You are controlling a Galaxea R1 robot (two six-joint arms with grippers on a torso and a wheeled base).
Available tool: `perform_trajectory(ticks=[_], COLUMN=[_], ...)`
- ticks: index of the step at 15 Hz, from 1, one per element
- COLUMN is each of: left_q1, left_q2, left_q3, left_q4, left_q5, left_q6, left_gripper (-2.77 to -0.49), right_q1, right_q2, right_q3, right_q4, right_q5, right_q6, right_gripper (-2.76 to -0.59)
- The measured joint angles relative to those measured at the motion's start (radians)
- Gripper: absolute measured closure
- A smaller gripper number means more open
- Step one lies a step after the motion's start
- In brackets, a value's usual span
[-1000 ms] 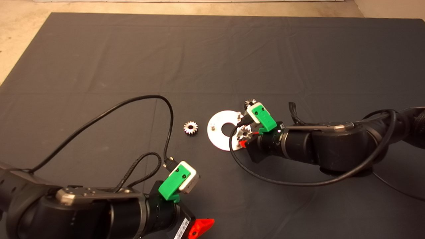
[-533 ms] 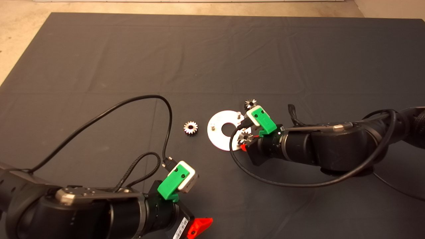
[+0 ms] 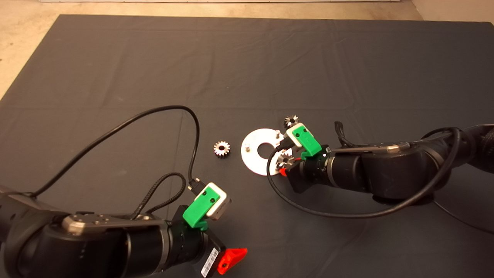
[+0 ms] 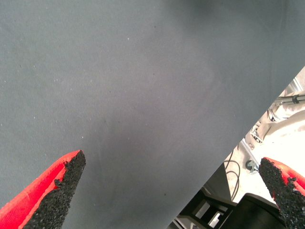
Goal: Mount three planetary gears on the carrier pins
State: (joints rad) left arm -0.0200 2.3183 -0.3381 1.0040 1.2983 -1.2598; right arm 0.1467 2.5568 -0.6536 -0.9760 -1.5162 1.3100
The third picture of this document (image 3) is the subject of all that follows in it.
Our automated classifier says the braided black right arm cable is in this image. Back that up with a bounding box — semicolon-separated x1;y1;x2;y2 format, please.
334;121;357;149

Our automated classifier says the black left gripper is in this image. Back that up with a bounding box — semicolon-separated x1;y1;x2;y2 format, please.
171;205;248;278

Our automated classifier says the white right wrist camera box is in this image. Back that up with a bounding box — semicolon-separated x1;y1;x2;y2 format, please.
284;123;305;147

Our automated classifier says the braided black left arm cable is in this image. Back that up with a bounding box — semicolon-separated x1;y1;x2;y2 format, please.
133;172;187;220

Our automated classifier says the dark grey table cloth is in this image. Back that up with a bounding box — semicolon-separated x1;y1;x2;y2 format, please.
0;15;494;278

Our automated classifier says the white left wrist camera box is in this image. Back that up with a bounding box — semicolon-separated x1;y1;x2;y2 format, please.
205;182;232;220

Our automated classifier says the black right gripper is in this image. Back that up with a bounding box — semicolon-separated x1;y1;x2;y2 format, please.
279;156;310;193

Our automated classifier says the green left camera mount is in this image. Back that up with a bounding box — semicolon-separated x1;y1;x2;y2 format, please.
183;185;220;231

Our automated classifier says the round metal carrier plate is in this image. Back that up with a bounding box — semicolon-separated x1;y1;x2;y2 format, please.
240;128;288;176

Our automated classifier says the green right camera mount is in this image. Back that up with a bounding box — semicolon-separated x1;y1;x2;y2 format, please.
291;125;321;161

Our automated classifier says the braided black arm cable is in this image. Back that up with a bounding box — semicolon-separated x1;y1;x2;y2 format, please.
334;121;357;149
133;172;187;220

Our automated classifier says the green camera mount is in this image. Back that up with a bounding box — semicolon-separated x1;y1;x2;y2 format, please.
183;185;220;231
291;125;321;161

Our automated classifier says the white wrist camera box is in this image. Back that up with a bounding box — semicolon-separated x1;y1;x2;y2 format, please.
284;123;305;147
205;182;232;220

